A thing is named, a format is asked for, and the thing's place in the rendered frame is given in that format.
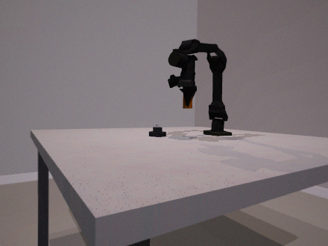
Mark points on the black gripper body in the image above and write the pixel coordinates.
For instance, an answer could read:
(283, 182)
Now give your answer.
(188, 81)

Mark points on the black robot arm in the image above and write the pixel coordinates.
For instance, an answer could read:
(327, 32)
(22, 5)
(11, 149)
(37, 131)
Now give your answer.
(217, 64)

